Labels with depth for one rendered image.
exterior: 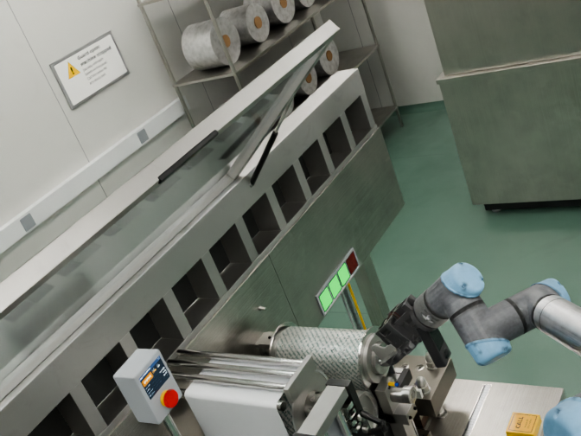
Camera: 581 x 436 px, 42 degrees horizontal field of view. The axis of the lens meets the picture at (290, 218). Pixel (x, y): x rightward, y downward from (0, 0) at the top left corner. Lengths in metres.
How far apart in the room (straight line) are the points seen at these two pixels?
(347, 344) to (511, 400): 0.54
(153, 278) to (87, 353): 0.23
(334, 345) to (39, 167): 2.88
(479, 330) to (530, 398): 0.65
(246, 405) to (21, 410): 0.42
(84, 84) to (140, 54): 0.53
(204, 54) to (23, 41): 1.10
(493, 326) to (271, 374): 0.44
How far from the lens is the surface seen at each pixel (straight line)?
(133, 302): 1.65
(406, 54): 6.60
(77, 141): 4.59
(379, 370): 1.79
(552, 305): 1.49
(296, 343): 1.86
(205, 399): 1.61
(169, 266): 1.73
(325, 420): 1.41
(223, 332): 1.86
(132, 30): 5.03
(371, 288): 2.78
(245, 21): 5.14
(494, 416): 2.10
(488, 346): 1.50
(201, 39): 4.87
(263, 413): 1.53
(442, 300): 1.54
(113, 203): 1.10
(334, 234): 2.26
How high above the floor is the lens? 2.33
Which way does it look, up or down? 24 degrees down
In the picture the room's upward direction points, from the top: 22 degrees counter-clockwise
